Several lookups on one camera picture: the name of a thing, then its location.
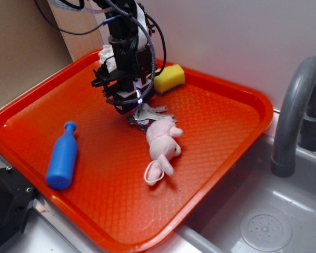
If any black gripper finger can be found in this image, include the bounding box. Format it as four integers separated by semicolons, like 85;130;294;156
115;101;139;115

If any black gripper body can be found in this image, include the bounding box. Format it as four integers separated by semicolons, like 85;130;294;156
91;45;155;105

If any silver key bunch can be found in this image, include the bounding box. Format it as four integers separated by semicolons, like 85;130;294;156
126;103;177;133

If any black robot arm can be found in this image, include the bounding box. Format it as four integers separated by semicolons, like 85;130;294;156
91;1;156;114

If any crumpled white paper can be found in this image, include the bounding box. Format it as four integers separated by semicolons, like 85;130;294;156
98;45;116;72

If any pink plush bunny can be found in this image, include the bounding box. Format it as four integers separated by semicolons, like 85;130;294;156
144;116;183;186

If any yellow sponge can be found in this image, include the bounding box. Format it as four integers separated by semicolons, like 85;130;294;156
154;64;185;95

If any wooden board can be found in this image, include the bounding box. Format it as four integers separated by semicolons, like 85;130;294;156
49;1;103;61

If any blue plastic bottle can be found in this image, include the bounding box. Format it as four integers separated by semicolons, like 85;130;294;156
45;121;78;190

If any orange plastic tray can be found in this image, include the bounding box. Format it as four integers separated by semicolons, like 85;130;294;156
0;52;273;252

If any grey toy sink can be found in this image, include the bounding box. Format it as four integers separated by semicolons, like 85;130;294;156
173;133;316;253

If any grey faucet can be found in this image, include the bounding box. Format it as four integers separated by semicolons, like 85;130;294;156
271;56;316;178

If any sink drain strainer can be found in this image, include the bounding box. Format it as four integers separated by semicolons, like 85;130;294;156
240;209;292;252

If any braided grey cable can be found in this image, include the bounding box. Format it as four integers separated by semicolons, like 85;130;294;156
105;0;156;105

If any black thin cable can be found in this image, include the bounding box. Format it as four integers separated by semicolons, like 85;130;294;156
34;0;122;36

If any black metal bracket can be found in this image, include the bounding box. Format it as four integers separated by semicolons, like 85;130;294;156
0;166;36;252

